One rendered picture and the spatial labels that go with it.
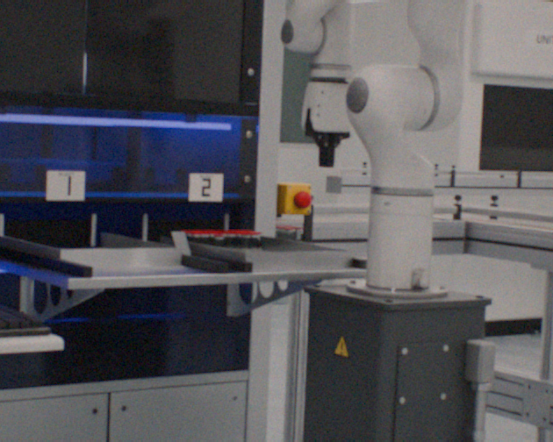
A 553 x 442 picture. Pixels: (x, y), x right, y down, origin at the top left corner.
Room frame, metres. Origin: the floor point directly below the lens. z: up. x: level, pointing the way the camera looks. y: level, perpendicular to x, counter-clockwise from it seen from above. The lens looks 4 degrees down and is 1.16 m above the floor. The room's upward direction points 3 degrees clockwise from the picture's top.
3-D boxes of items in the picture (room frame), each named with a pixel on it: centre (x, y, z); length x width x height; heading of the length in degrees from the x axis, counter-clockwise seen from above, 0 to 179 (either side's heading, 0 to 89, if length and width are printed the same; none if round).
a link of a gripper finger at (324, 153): (2.68, -0.09, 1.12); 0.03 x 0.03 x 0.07; 34
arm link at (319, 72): (2.69, -0.11, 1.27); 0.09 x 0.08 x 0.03; 124
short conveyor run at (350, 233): (3.38, -0.20, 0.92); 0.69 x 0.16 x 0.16; 124
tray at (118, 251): (2.67, 0.38, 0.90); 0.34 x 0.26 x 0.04; 34
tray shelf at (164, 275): (2.71, 0.20, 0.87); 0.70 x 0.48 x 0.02; 124
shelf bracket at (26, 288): (2.56, 0.40, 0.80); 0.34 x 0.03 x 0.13; 34
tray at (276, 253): (2.77, 0.03, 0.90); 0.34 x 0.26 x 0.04; 34
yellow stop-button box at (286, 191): (3.10, -0.04, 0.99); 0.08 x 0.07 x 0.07; 34
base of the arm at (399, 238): (2.50, -0.24, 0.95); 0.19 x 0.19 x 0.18
